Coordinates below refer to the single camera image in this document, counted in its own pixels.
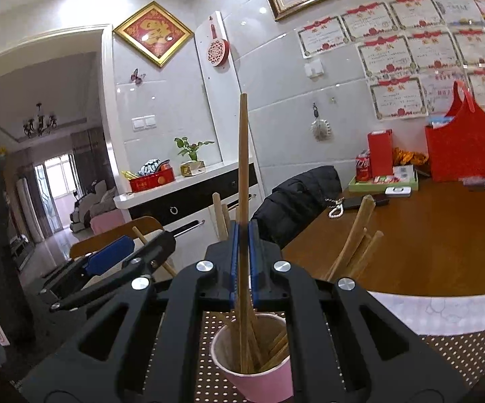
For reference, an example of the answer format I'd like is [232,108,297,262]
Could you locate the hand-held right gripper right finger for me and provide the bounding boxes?
[248,220,470,403]

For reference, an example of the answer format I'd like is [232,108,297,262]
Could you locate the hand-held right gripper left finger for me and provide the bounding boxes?
[22,218,240,403]

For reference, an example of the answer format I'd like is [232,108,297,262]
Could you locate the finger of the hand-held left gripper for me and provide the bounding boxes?
[49,230,177,313]
[41,235,136,299]

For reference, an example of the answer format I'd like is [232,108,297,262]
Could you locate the long wooden chopstick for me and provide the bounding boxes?
[241,92,264,372]
[233,92,252,375]

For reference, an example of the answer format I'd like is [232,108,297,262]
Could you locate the group of wooden chopsticks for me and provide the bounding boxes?
[131,193,385,376]

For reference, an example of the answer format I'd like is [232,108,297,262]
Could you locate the pink cup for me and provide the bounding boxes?
[210,313,294,403]

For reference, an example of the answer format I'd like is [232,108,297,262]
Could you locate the wooden dining chair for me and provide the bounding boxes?
[70,216,163,261]

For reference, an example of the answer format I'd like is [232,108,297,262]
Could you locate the pink blanket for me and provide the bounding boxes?
[90,210,128,236]

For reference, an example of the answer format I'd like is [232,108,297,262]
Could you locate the grey massage chair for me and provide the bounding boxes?
[70,180,109,231]

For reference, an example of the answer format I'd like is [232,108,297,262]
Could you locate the white black sideboard cabinet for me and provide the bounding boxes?
[114,162,264,253]

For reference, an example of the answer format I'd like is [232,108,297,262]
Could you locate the red tin box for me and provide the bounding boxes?
[129,167,176,193]

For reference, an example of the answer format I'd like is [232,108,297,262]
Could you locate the black jacket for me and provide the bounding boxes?
[251,166,344,249]

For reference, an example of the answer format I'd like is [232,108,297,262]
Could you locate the black white patterned object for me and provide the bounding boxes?
[137,158,170,177]

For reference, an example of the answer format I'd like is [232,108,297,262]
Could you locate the balcony glass door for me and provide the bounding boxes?
[35,155,73,236]

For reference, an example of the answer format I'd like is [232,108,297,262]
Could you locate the dark window curtain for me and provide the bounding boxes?
[70,128,113,202]

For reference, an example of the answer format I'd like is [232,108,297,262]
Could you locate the white standing air conditioner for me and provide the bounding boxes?
[16,178,31,240]

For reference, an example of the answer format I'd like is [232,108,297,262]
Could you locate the small potted plant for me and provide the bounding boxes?
[174,136,216,177]

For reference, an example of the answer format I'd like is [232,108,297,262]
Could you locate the black phone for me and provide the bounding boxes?
[343,193,390,210]

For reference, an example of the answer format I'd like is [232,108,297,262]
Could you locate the green tray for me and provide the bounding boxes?
[348,165,418,194]

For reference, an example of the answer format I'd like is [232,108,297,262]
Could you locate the red soda can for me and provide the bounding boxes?
[355,150,372,182]

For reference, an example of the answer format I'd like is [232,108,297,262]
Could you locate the hanging white ornament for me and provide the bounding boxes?
[311,103,332,141]

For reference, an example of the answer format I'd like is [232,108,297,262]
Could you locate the black chandelier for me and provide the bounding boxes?
[22,102,58,138]

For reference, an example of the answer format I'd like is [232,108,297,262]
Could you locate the tall red box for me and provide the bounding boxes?
[367,129,394,177]

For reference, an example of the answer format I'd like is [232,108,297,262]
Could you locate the orange snack packets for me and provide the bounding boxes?
[394,147,430,166]

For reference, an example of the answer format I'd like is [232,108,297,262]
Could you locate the white table cloth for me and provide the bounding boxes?
[366,289,485,337]

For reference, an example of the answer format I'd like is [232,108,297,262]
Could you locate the red gold diamond framed picture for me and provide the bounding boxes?
[113,1,195,68]

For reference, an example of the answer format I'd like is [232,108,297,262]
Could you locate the brown polka dot tablecloth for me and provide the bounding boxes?
[142,313,485,403]

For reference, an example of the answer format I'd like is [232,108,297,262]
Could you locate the red gift bag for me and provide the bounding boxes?
[425,81,485,183]

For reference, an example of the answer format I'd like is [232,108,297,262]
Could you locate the pearl keychain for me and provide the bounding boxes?
[327,196,345,219]

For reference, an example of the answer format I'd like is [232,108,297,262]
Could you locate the white light switch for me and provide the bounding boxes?
[132,114,158,132]

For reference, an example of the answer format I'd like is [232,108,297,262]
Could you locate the round red wall ornament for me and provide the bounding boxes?
[206,16,230,68]

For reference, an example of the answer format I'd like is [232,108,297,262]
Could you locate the group of wall certificates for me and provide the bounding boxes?
[296,0,485,122]

